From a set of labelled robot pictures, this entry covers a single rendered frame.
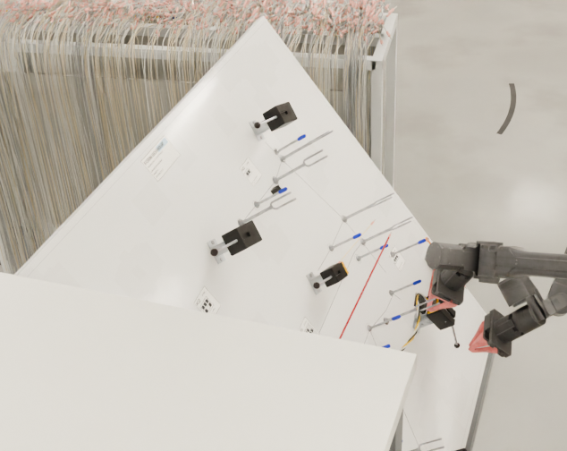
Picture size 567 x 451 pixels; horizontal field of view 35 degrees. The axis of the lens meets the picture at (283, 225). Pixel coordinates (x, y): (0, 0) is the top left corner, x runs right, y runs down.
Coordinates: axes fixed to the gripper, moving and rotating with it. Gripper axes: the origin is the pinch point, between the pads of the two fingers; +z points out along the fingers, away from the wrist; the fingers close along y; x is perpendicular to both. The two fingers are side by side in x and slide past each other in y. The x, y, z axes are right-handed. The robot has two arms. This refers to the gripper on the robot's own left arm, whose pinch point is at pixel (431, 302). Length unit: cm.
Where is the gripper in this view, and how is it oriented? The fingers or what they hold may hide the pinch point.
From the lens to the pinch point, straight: 210.5
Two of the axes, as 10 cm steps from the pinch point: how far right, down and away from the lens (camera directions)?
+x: 9.0, 4.1, 1.5
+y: -2.0, 6.8, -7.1
